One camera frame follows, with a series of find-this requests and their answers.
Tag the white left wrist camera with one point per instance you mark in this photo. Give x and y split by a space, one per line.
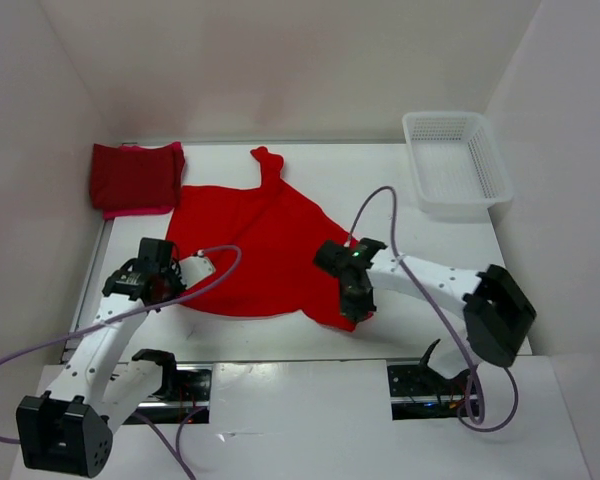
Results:
194 269

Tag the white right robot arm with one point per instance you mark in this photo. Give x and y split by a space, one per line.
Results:
497 315

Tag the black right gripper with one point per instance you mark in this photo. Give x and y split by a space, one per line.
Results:
356 311

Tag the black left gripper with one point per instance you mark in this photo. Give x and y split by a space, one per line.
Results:
179 287

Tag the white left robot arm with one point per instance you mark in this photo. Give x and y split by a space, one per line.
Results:
69 429

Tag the bright red t shirt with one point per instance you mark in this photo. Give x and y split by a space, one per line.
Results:
266 238

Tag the white plastic laundry basket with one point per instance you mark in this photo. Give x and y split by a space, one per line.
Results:
456 163

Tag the dark red t shirt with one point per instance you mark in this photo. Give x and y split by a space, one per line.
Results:
135 175

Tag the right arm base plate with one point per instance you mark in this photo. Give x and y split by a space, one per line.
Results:
418 393

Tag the pink red t shirt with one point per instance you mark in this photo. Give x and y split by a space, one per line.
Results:
140 212

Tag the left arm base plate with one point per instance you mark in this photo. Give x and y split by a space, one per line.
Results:
186 400

